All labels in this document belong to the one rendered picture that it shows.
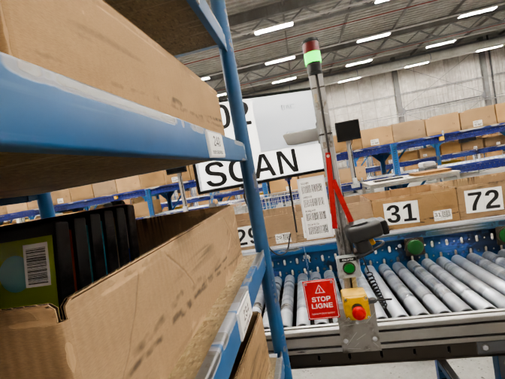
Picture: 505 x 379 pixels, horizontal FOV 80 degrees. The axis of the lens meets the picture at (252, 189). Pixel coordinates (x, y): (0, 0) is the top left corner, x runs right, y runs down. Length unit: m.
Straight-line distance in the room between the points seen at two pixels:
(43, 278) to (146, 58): 0.21
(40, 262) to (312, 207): 0.80
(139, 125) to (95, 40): 0.08
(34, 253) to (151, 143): 0.13
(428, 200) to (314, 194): 0.83
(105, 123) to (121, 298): 0.12
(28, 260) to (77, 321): 0.10
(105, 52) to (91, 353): 0.20
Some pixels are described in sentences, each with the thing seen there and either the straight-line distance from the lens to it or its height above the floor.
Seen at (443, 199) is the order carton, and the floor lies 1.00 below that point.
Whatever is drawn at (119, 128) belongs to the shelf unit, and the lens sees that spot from 0.18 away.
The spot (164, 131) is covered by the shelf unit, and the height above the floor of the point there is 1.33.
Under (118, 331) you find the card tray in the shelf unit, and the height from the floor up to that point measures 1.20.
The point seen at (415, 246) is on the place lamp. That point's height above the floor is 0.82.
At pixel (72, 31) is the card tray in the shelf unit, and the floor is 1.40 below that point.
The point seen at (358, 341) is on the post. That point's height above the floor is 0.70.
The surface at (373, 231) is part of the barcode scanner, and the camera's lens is 0.94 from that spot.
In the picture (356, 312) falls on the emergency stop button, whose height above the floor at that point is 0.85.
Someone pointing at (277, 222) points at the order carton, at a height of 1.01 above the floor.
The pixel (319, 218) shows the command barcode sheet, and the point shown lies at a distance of 0.98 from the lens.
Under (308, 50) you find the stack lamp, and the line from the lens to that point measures 1.02.
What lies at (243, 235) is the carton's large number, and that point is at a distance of 1.63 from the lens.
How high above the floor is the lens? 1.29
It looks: 3 degrees down
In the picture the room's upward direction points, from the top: 10 degrees counter-clockwise
